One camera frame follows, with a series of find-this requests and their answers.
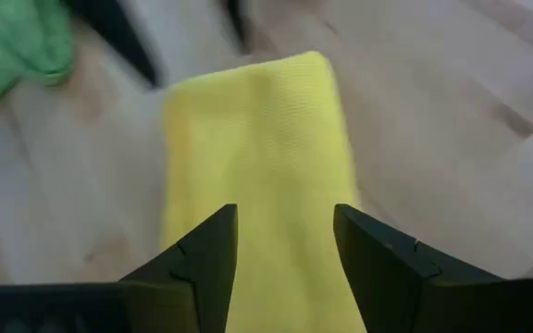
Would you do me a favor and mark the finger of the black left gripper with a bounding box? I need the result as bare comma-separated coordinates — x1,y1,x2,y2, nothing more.
65,0,165,90
219,0,253,56

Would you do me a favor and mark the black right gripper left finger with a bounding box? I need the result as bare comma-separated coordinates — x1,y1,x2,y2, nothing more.
120,203,240,333

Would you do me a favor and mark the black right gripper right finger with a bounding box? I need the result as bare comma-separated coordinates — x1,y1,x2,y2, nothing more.
333,203,503,333

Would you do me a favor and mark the green microfiber towel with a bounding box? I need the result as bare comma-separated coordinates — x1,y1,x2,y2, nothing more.
0,0,76,110

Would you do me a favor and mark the yellow microfiber towel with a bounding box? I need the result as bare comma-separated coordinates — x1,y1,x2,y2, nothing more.
159,49,368,333

